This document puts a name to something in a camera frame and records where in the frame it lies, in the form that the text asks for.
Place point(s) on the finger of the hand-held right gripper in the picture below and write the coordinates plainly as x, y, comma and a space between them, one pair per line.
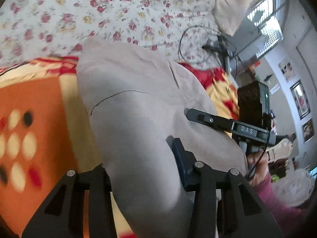
210, 120

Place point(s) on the person's right forearm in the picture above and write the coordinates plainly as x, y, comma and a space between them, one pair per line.
272, 203

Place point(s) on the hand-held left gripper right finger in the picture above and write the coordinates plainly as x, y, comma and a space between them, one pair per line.
183, 164

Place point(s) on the grey metal stand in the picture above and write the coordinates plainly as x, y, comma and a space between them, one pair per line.
227, 62

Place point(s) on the window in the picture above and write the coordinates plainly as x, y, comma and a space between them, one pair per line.
265, 10

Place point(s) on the orange red yellow blanket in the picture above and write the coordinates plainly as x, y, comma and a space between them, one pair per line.
37, 91

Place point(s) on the beige curtain cloth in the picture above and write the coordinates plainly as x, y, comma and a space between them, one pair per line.
235, 5

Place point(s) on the white fluffy cloth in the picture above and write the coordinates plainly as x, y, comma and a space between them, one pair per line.
294, 186

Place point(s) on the floral bed sheet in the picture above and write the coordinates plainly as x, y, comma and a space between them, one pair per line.
99, 5

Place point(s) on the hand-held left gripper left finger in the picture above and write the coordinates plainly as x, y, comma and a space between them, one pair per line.
99, 179

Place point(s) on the small framed wall picture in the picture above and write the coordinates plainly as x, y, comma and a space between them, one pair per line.
307, 131

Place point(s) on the unframed wall poster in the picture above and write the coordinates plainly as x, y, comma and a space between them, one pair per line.
286, 70

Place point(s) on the beige sweater with striped cuffs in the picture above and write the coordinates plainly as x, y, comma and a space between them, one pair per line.
136, 116

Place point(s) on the large framed wall picture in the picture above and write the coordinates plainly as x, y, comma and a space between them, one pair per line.
301, 99

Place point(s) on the person's right hand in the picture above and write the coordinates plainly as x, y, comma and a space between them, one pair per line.
257, 164

